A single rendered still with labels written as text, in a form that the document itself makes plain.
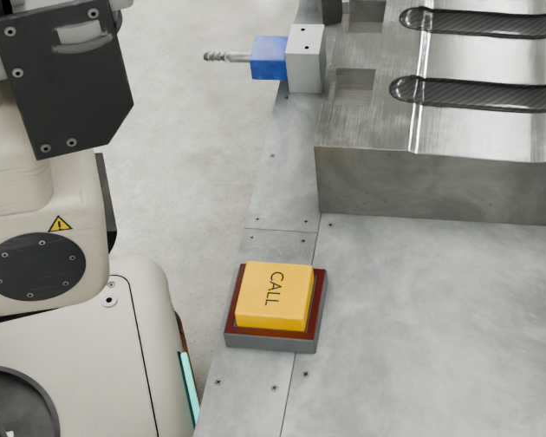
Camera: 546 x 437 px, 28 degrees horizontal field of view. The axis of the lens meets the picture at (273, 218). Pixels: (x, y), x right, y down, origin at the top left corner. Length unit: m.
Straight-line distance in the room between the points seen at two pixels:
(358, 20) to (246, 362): 0.41
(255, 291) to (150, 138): 1.43
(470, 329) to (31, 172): 0.44
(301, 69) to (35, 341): 0.71
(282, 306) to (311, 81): 0.32
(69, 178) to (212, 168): 1.15
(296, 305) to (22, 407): 0.77
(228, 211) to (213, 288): 0.19
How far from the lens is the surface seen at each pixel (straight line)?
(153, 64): 2.54
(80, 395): 1.60
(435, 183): 1.00
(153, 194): 2.23
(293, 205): 1.06
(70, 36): 0.94
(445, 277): 0.99
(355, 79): 1.07
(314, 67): 1.15
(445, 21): 1.13
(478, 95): 1.05
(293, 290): 0.94
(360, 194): 1.02
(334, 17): 1.26
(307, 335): 0.93
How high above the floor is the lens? 1.57
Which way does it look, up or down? 47 degrees down
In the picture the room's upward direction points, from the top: 8 degrees counter-clockwise
